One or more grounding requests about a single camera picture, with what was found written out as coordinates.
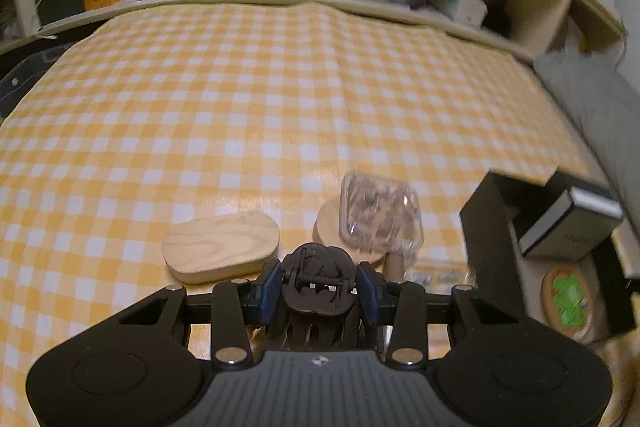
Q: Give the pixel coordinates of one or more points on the clear box of silver items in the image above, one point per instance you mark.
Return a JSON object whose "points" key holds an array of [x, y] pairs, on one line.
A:
{"points": [[437, 272]]}

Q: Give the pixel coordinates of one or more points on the grey pillow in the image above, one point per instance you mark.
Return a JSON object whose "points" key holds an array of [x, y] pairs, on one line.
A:
{"points": [[605, 110]]}

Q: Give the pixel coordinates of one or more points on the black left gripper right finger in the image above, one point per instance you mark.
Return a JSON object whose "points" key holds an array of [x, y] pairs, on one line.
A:
{"points": [[372, 294]]}

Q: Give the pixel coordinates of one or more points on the black Chanel perfume box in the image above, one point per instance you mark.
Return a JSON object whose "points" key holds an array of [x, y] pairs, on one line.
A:
{"points": [[567, 227]]}

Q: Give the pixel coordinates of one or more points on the yellow white checkered cloth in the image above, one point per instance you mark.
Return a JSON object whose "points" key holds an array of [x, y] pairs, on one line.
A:
{"points": [[180, 112]]}

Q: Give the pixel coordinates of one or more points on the oval wooden block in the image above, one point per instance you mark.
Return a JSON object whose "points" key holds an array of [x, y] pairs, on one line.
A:
{"points": [[213, 249]]}

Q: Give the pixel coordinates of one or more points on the round green frog coaster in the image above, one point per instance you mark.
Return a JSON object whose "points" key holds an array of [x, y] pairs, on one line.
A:
{"points": [[567, 302]]}

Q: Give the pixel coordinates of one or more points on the black hair claw clip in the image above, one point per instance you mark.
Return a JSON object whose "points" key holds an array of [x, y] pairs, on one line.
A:
{"points": [[318, 307]]}

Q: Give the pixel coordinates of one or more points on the white tissue box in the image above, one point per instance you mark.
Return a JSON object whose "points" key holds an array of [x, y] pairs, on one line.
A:
{"points": [[468, 12]]}

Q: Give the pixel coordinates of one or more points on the brown wooden cylinder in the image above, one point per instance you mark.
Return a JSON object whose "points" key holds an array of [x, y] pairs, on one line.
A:
{"points": [[394, 267]]}

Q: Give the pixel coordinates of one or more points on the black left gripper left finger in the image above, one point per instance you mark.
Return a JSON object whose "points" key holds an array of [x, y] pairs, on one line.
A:
{"points": [[265, 292]]}

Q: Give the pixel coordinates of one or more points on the black storage box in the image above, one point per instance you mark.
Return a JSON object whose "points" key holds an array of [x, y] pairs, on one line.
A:
{"points": [[506, 276]]}

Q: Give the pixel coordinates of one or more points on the clear box of brown clips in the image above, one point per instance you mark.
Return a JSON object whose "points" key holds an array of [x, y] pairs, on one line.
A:
{"points": [[379, 215]]}

